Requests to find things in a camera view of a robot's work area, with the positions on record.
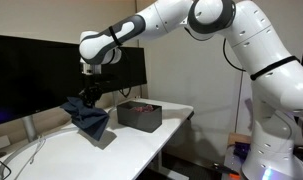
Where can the purple object on floor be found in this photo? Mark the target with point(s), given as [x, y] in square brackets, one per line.
[241, 150]

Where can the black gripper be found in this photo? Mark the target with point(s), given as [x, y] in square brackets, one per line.
[91, 91]

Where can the dark blue towel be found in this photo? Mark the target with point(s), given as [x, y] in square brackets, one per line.
[91, 120]

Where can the black monitor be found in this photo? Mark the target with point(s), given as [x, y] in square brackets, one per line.
[129, 72]
[36, 75]

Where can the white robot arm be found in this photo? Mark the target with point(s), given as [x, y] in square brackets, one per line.
[276, 75]

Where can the pink red patterned cloth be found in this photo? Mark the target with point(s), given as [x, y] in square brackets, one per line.
[143, 109]

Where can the black orange tool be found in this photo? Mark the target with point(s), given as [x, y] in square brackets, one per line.
[223, 169]

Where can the left black monitor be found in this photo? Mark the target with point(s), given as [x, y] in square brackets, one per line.
[36, 75]

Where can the silver curved monitor stand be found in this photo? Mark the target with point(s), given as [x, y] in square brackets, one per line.
[33, 139]

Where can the dark grey fabric box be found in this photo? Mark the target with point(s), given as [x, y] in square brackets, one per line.
[147, 122]

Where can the brown cardboard box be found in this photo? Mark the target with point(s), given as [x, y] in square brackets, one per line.
[235, 137]

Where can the right black monitor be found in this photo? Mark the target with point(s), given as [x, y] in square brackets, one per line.
[129, 72]

